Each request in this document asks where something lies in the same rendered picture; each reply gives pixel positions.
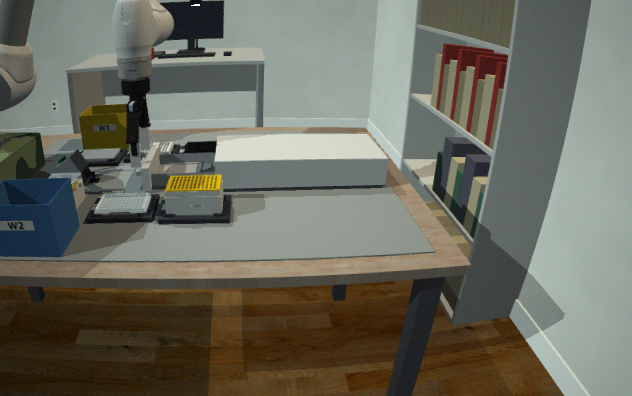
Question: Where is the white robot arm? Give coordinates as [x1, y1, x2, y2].
[0, 0, 174, 111]

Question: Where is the large grey bench mat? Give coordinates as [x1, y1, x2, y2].
[0, 155, 435, 262]

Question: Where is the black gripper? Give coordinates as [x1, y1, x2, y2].
[121, 77, 151, 168]

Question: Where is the blue open-top bin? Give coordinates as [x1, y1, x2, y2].
[0, 178, 80, 257]

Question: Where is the yellow open-top bin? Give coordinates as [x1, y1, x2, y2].
[79, 104, 129, 150]

